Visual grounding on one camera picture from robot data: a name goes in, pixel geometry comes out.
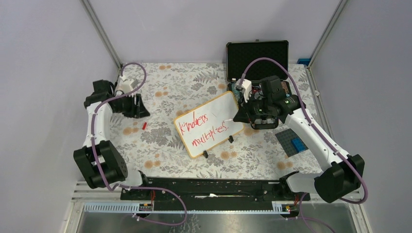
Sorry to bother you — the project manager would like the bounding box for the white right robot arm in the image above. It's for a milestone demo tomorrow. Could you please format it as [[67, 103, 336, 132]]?
[[233, 76, 365, 203]]

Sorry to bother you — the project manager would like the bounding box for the aluminium frame rail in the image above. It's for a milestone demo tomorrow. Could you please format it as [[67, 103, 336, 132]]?
[[71, 181, 362, 214]]

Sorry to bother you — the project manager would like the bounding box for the yellow framed whiteboard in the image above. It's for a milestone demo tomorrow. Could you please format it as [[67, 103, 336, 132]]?
[[173, 91, 244, 158]]

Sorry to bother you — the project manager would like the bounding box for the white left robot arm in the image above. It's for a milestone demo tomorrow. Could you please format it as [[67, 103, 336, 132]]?
[[73, 80, 150, 189]]

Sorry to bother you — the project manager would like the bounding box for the black poker chip case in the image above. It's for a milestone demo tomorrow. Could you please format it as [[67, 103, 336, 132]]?
[[225, 40, 299, 130]]

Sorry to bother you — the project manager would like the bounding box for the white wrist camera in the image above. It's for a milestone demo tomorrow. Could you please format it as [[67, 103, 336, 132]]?
[[235, 79, 252, 103], [114, 76, 140, 96]]

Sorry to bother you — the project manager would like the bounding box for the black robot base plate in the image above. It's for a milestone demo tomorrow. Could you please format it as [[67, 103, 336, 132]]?
[[120, 177, 310, 211]]

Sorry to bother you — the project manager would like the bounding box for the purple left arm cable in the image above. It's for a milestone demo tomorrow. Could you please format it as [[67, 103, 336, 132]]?
[[90, 62, 188, 227]]

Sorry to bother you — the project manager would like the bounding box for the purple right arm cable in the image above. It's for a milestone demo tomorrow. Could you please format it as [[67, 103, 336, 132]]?
[[238, 57, 369, 233]]

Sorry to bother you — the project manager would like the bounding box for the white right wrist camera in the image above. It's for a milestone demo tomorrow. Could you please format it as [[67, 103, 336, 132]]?
[[235, 79, 252, 103]]

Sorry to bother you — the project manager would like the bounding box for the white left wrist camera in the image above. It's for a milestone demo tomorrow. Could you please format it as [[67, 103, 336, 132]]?
[[114, 76, 140, 96]]

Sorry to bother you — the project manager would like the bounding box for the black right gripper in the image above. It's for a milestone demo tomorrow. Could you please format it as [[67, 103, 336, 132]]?
[[233, 92, 272, 124]]

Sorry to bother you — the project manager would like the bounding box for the blue lego brick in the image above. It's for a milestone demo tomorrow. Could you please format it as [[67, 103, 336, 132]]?
[[291, 138, 307, 153]]

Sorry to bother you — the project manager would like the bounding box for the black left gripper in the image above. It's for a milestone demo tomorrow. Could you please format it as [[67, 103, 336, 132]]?
[[114, 91, 150, 118]]

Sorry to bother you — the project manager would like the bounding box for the floral patterned table mat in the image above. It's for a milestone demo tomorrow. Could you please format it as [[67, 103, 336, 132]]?
[[110, 63, 321, 180]]

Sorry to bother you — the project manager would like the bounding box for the grey lego baseplate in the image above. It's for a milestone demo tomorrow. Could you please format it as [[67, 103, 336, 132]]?
[[275, 129, 300, 157]]

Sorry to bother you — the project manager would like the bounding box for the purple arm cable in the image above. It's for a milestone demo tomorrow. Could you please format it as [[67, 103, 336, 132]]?
[[238, 57, 369, 233], [90, 62, 188, 227]]

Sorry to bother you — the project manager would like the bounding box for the blue box in corner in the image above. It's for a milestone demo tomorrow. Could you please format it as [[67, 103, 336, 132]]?
[[297, 58, 311, 66]]

